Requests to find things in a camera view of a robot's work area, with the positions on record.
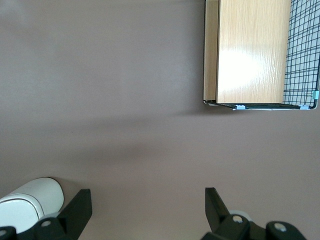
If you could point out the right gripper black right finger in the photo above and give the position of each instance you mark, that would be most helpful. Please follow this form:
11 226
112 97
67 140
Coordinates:
217 215

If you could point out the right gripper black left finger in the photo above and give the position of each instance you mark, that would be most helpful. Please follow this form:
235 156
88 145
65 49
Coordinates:
72 215

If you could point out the white lidded trash can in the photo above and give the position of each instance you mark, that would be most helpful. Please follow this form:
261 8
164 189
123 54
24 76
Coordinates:
37 197

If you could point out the pale blue plastic clip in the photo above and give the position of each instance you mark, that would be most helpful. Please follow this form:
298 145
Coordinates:
304 107
316 94
240 107

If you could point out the brown table cover mat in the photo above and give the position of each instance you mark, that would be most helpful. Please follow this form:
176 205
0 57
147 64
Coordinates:
112 87

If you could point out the light wooden shelf box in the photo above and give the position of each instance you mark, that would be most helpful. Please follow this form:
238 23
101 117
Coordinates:
250 50

